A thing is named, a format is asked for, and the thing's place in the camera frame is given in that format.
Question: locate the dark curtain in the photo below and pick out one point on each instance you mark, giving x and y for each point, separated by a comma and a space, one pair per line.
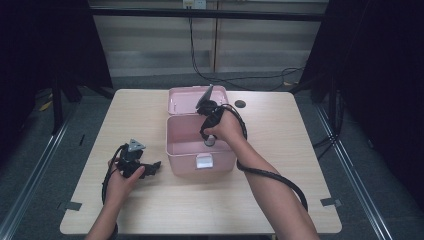
376, 66
43, 43

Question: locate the white wall socket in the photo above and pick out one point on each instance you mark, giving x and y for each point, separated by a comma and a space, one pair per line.
195, 3

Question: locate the person's left hand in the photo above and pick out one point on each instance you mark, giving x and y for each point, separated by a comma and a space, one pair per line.
116, 186

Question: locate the small black floor strip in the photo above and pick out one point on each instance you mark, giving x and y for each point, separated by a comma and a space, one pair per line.
82, 140

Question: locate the grey tape strip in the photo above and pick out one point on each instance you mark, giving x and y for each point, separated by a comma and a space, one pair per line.
69, 206
331, 201

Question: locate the small white-capped bottle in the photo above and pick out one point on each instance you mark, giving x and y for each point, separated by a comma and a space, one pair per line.
210, 142

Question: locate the person's right hand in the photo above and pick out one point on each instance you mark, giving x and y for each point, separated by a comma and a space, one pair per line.
228, 128

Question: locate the black round table grommet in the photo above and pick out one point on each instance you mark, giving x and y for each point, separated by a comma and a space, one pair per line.
240, 103

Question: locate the yellow floor tape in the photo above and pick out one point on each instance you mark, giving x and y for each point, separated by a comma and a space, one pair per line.
45, 106

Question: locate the pink plastic storage box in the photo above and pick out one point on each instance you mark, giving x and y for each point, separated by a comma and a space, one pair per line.
186, 156

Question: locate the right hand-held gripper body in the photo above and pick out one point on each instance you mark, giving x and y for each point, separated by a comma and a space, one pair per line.
208, 106

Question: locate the black horizontal bar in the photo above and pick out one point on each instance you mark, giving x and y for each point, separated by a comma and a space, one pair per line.
200, 14

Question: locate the black metal stand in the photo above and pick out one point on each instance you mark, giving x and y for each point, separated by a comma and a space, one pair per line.
57, 106
332, 106

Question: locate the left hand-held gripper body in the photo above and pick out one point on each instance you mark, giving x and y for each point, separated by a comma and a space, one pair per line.
130, 160

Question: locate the metal floor rail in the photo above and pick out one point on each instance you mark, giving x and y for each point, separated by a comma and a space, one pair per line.
36, 173
353, 173

